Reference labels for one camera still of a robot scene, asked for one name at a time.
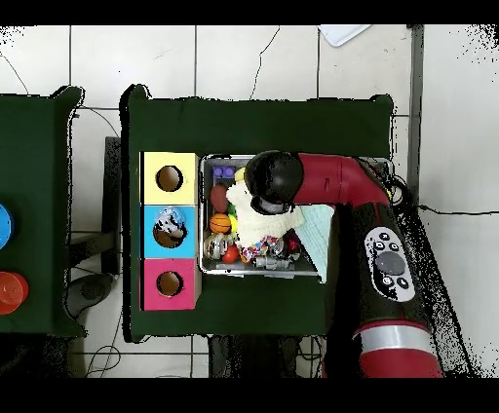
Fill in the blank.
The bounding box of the cream waffle cloth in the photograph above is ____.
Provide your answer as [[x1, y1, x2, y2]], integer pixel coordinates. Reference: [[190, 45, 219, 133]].
[[225, 182, 305, 248]]

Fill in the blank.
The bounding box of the crushed clear plastic bottle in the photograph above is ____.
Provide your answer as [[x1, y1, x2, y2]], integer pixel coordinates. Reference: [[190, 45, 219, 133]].
[[154, 206, 188, 240]]

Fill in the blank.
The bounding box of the wooden box with three holes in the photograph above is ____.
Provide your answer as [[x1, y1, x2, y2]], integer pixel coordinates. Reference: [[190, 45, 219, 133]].
[[138, 151, 203, 312]]

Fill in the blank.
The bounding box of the brown toy football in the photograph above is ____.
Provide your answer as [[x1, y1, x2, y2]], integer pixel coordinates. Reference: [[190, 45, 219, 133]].
[[210, 183, 230, 213]]

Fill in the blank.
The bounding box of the small orange basketball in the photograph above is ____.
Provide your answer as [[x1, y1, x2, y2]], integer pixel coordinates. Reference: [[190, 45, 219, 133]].
[[209, 212, 233, 235]]

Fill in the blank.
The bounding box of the crumpled colourful spotted cloth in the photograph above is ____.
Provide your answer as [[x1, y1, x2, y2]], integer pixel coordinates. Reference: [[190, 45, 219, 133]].
[[239, 233, 280, 264]]

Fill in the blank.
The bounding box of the crushed silver can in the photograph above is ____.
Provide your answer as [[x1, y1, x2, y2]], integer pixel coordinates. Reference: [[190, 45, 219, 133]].
[[203, 232, 234, 260]]

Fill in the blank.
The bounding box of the mint green waffle cloth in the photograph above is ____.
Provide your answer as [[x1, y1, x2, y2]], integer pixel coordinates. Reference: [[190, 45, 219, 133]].
[[297, 204, 335, 283]]

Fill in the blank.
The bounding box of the black metal stand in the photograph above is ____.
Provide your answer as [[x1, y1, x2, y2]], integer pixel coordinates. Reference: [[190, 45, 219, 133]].
[[67, 135, 122, 274]]

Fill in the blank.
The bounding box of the white tray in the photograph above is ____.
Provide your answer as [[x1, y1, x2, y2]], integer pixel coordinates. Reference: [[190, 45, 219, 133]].
[[318, 24, 371, 48]]

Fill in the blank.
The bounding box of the dark green side table cloth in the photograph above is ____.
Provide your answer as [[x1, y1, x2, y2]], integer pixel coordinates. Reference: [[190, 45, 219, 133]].
[[0, 86, 86, 338]]

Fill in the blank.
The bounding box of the blue round lid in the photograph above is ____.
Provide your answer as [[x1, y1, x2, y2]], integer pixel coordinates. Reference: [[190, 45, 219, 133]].
[[0, 204, 16, 250]]

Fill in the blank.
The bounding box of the silver wire mesh bin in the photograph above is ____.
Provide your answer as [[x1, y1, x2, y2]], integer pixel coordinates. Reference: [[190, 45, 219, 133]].
[[199, 153, 393, 279]]

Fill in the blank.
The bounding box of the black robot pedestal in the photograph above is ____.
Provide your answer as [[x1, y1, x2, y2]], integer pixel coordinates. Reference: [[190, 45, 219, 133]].
[[208, 335, 325, 378]]

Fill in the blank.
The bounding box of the thin black floor cable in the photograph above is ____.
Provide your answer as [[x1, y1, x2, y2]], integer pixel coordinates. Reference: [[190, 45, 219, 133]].
[[418, 204, 499, 216]]

